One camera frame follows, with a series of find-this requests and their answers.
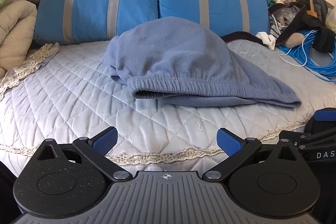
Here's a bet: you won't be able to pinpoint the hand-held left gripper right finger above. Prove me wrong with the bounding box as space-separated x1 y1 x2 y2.
202 127 298 182

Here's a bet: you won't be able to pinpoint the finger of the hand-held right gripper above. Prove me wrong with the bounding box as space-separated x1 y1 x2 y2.
304 108 336 136
279 130 336 154

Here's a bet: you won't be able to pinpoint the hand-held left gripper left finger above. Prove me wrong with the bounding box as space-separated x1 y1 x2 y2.
37 126 133 182

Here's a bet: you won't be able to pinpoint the blue-grey fleece pants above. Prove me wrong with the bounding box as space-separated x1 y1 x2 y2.
102 16 302 109

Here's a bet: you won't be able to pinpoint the quilted grey bedspread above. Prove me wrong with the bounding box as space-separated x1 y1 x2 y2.
0 39 336 180

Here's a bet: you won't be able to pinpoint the tan plush toy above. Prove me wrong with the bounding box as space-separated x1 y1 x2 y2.
286 32 305 48

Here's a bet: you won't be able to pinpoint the black bag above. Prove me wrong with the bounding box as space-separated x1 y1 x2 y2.
268 0 336 52

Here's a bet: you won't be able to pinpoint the white sock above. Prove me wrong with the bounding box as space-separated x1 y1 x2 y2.
256 32 277 51

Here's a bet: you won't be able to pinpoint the clear plastic bag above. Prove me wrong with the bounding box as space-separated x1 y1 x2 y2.
325 5 336 30

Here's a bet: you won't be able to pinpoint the lace-trimmed grey cloth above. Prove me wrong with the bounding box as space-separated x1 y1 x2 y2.
0 42 60 101

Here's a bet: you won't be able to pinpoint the cream comforter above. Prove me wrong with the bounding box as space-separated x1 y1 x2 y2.
0 0 38 80

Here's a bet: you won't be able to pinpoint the blue cable coil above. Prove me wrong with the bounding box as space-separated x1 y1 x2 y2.
277 30 336 80

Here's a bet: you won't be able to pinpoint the black strap with pink edge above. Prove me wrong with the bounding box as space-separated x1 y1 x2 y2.
220 32 263 43

